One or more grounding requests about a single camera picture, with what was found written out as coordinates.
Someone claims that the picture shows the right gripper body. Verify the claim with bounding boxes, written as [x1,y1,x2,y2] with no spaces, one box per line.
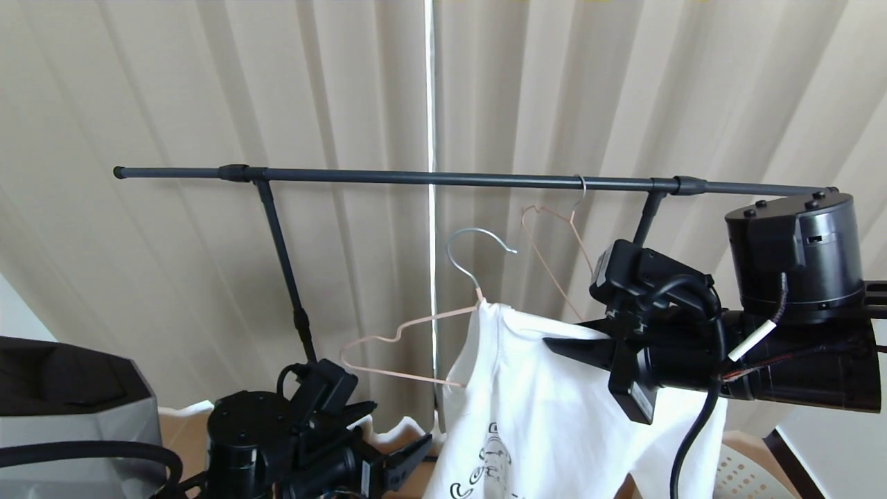
[610,310,882,425]

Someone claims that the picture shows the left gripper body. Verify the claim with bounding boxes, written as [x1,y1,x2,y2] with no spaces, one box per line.
[295,426,390,499]

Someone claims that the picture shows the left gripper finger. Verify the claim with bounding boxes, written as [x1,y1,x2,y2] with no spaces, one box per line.
[383,433,434,491]
[333,401,378,430]

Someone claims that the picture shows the white printed t-shirt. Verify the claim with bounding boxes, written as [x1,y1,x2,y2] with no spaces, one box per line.
[423,300,728,499]

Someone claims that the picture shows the pink clothes hanger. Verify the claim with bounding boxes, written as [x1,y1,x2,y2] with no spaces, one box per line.
[521,175,598,323]
[340,227,519,389]

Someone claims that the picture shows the white laundry basket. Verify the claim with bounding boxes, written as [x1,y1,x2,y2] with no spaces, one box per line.
[714,444,784,499]

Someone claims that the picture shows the black clothes rack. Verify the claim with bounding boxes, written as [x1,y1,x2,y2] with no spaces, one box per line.
[113,165,839,368]

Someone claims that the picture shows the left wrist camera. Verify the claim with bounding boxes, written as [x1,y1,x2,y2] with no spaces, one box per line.
[277,359,360,444]

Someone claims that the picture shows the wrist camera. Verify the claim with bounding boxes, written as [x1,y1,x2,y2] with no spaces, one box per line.
[589,239,716,330]
[277,359,360,444]

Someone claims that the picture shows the black cable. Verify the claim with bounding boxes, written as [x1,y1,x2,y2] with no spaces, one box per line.
[0,440,184,499]
[658,276,728,499]

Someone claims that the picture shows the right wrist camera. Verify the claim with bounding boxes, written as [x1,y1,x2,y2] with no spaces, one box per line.
[589,239,716,330]

